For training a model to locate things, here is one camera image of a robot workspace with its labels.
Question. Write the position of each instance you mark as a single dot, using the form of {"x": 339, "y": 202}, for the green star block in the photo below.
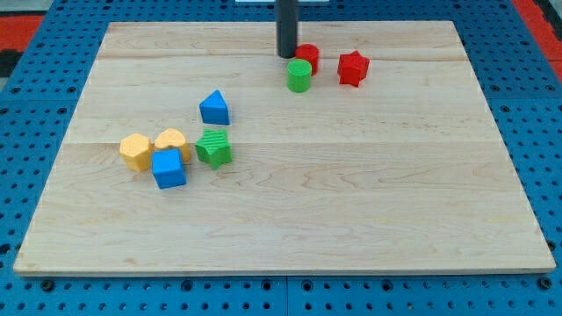
{"x": 214, "y": 148}

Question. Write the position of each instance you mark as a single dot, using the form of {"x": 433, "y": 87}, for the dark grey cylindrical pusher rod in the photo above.
{"x": 286, "y": 27}

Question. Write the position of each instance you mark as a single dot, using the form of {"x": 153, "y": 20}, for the green cylinder block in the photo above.
{"x": 299, "y": 74}

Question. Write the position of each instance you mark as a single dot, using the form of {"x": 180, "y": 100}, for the blue triangle block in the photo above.
{"x": 214, "y": 110}

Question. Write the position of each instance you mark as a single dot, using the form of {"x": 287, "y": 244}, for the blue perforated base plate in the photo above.
{"x": 37, "y": 102}

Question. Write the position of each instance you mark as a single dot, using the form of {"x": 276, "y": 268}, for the light wooden board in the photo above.
{"x": 405, "y": 175}

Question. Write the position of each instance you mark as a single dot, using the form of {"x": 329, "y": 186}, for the blue cube block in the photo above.
{"x": 168, "y": 169}

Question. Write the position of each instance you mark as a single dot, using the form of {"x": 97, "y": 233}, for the yellow heart block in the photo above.
{"x": 173, "y": 138}

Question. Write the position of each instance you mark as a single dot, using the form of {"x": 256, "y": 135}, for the red star block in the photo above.
{"x": 352, "y": 68}

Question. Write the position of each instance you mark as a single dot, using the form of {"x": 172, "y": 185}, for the red cylinder block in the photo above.
{"x": 310, "y": 53}

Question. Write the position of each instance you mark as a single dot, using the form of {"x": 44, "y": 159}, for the yellow hexagon block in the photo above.
{"x": 136, "y": 150}

